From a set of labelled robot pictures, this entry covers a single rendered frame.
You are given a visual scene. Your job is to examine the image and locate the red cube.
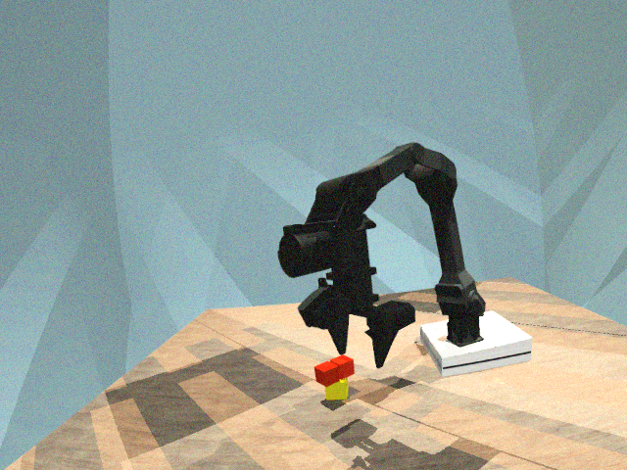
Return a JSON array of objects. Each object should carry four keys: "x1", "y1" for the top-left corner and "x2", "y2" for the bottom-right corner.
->
[
  {"x1": 314, "y1": 361, "x2": 340, "y2": 387},
  {"x1": 330, "y1": 354, "x2": 355, "y2": 380}
]

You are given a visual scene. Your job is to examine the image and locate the yellow cube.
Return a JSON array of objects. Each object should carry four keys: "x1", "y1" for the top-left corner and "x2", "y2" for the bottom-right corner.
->
[{"x1": 324, "y1": 377, "x2": 348, "y2": 400}]

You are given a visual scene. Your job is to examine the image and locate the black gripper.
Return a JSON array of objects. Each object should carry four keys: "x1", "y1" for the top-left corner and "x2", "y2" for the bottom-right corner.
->
[{"x1": 326, "y1": 262, "x2": 415, "y2": 369}]

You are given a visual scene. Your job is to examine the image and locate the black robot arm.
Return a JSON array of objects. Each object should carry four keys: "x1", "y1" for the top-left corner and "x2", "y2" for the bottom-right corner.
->
[{"x1": 277, "y1": 142, "x2": 486, "y2": 348}]

